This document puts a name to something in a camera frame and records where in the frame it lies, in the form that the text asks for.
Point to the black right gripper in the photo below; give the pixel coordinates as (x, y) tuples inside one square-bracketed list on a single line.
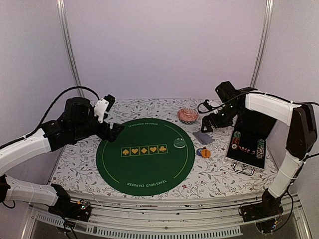
[(206, 120)]

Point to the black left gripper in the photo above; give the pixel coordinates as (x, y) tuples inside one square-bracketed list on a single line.
[(113, 133)]

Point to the blue round blind button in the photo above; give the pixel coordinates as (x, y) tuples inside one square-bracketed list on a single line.
[(199, 152)]

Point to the orange round blind button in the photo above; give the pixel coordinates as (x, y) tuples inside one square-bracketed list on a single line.
[(205, 153)]

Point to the clear green dealer button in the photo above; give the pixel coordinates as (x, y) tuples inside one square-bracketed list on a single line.
[(179, 143)]

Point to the red chip stack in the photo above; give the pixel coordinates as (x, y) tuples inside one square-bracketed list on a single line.
[(235, 140)]

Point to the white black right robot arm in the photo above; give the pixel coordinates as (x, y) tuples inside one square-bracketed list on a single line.
[(258, 106)]

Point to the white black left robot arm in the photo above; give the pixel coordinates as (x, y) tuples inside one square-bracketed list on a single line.
[(79, 121)]

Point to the red patterned small bowl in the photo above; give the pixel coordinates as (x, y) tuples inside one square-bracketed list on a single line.
[(187, 115)]

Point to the round green poker mat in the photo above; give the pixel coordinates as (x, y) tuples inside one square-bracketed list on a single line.
[(143, 161)]

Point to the aluminium poker chip case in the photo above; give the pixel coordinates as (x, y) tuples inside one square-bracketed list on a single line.
[(252, 129)]

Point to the floral white tablecloth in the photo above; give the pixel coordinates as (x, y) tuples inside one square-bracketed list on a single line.
[(212, 177)]

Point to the green chip stack in case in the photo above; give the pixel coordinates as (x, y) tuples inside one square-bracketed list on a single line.
[(260, 150)]

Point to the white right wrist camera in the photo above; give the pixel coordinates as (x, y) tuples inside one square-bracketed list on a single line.
[(211, 105)]

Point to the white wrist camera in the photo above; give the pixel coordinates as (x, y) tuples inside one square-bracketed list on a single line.
[(211, 105), (102, 106)]

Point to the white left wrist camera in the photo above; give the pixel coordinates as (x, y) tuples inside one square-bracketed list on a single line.
[(102, 106)]

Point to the aluminium front rail frame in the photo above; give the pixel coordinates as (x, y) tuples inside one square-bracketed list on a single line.
[(204, 218)]

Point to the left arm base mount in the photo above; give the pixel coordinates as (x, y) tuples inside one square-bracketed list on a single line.
[(64, 208)]

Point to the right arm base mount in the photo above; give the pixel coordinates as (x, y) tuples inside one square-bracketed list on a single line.
[(268, 210)]

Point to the right aluminium frame post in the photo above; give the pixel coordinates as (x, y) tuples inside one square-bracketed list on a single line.
[(262, 42)]

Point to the aluminium frame post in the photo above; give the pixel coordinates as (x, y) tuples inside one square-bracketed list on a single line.
[(262, 42), (67, 40)]

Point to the left aluminium frame post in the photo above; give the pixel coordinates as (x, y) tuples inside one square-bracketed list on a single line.
[(67, 40)]

